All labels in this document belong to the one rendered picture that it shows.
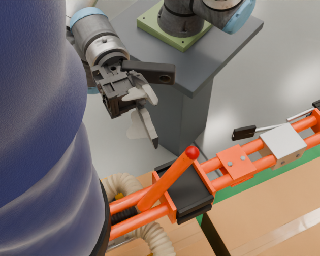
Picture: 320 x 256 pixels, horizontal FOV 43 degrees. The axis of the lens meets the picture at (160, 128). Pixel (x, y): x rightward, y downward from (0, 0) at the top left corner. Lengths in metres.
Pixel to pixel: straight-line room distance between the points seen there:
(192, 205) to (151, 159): 1.49
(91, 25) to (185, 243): 0.54
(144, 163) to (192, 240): 1.22
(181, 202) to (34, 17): 0.51
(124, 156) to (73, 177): 1.78
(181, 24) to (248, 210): 0.73
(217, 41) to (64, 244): 1.30
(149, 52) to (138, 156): 0.75
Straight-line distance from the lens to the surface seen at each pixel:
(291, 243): 1.47
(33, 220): 0.39
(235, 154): 0.77
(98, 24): 0.95
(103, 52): 0.89
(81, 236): 0.50
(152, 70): 0.86
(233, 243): 1.43
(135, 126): 0.86
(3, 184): 0.31
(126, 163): 2.17
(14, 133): 0.28
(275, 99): 2.51
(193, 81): 1.51
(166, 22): 1.62
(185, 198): 0.71
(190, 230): 0.99
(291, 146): 0.80
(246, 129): 0.80
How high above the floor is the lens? 1.87
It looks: 55 degrees down
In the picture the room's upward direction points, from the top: straight up
